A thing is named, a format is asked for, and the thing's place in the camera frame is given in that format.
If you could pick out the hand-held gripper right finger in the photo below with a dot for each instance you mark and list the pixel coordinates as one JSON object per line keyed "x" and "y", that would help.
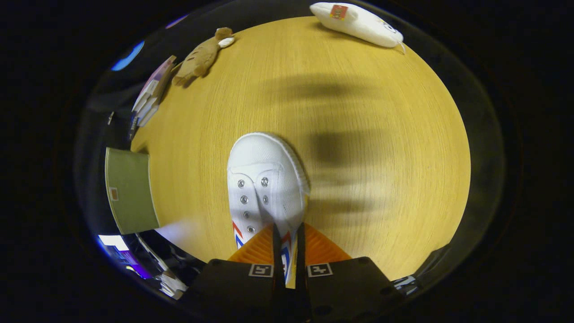
{"x": 299, "y": 251}

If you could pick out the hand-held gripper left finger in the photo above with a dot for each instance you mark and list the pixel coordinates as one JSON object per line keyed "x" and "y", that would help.
{"x": 277, "y": 251}

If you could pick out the white canvas shoe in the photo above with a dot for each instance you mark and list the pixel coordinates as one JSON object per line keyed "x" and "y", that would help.
{"x": 264, "y": 157}

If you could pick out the green fabric storage box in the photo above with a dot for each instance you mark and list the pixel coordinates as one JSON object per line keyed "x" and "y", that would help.
{"x": 130, "y": 190}

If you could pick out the computer monitor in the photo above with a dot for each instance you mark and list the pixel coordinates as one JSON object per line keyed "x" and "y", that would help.
{"x": 116, "y": 244}

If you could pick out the pale blue cover book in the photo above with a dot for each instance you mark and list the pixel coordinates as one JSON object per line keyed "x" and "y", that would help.
{"x": 145, "y": 119}

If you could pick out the grey cover book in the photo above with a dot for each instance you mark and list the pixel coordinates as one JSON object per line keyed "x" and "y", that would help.
{"x": 147, "y": 107}

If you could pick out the brown plush toy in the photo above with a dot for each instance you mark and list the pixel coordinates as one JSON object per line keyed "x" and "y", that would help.
{"x": 199, "y": 58}

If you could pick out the pink cover book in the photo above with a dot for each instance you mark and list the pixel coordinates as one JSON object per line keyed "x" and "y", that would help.
{"x": 154, "y": 83}

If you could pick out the white plush toy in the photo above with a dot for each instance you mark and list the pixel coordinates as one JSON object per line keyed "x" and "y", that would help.
{"x": 358, "y": 24}

